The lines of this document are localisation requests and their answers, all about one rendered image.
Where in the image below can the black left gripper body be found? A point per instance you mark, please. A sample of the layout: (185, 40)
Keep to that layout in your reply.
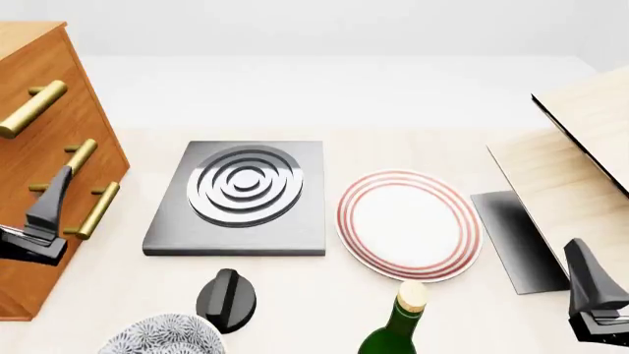
(29, 249)

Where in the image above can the pale wooden rack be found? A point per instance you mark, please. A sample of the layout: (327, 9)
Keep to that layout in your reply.
(580, 177)

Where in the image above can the wooden cabinet with drawers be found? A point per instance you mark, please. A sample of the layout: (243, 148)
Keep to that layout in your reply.
(19, 35)

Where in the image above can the white plate with red rings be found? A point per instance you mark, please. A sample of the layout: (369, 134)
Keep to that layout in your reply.
(408, 225)

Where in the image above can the grey patterned bowl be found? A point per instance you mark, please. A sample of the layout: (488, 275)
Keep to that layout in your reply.
(162, 335)

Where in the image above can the flat black stove plate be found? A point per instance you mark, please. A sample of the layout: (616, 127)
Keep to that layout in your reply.
(236, 232)

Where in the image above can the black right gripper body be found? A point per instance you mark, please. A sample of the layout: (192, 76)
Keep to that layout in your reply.
(602, 328)

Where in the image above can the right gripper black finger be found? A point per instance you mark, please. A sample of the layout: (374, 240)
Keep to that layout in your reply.
(589, 276)

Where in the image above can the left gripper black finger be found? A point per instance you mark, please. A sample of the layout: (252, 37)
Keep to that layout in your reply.
(49, 206)

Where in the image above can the green wine bottle with cork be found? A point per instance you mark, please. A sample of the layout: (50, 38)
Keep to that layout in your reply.
(398, 332)

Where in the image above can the round black stove knob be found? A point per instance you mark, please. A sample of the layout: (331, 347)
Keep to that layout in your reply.
(226, 302)

